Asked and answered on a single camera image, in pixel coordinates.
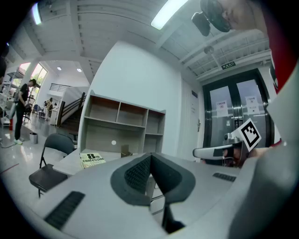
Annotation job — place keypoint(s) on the white door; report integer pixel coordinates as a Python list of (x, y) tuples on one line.
[(194, 130)]

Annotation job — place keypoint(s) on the grey trash bin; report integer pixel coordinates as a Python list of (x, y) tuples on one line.
[(33, 138)]

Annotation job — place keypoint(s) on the green exit sign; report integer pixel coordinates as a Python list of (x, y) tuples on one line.
[(228, 65)]

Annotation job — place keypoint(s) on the black glass double door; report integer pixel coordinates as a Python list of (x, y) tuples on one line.
[(233, 130)]

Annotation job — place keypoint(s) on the black folding chair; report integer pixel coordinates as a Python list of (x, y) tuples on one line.
[(58, 143)]

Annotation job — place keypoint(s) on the person's red top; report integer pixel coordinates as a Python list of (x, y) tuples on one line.
[(280, 58)]

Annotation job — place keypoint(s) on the staircase with dark railing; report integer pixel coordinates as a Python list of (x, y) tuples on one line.
[(72, 112)]

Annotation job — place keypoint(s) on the white paper notice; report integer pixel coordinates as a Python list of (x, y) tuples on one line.
[(251, 105), (222, 108)]

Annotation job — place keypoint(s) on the grey wooden shelf hutch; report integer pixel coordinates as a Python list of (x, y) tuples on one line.
[(126, 130)]

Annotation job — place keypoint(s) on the grey wooden desk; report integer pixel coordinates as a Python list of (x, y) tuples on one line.
[(70, 165)]

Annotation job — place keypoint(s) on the black head-mounted camera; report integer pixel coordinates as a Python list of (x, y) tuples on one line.
[(202, 23)]

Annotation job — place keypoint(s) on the yellow paperback book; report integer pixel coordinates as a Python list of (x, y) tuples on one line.
[(92, 159)]

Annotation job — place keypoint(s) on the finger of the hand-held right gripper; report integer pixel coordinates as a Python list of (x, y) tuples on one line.
[(205, 152)]

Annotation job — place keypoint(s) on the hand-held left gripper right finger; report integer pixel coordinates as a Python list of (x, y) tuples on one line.
[(203, 193)]

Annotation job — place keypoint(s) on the small grey box organiser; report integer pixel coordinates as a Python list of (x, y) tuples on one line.
[(126, 152)]

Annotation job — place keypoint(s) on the dark head mount cap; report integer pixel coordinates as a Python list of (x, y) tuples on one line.
[(215, 16)]

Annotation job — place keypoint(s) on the long ceiling light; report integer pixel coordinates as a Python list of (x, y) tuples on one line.
[(167, 14), (36, 14)]

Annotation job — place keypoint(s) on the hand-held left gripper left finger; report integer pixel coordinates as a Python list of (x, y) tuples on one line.
[(98, 205)]

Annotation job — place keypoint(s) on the person's head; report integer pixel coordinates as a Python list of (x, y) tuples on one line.
[(243, 14)]

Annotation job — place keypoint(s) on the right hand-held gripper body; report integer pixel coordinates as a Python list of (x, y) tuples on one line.
[(250, 136)]

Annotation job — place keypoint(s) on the person's right forearm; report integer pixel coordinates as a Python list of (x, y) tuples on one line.
[(259, 152)]

